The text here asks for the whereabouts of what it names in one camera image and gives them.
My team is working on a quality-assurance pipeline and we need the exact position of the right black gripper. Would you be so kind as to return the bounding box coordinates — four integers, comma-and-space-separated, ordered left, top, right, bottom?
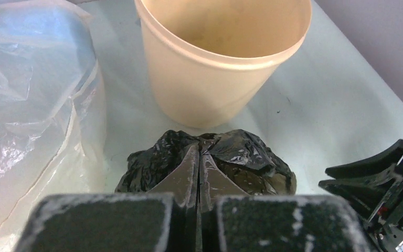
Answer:
319, 139, 403, 251

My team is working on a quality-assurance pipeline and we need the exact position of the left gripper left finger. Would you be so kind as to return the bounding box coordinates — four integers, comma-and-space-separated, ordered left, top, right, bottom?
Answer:
15, 145, 199, 251

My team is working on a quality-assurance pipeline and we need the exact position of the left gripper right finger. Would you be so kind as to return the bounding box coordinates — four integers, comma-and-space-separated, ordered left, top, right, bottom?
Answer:
199, 155, 372, 251

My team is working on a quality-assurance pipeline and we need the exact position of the black trash bag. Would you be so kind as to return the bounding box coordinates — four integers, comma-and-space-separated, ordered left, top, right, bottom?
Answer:
114, 129, 297, 195

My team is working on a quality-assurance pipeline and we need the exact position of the clear plastic bag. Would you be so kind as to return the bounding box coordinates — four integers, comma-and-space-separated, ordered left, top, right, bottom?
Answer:
0, 1, 106, 251

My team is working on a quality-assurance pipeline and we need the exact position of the beige plastic trash bin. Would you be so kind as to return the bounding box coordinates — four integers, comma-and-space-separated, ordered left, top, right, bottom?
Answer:
134, 1, 312, 128

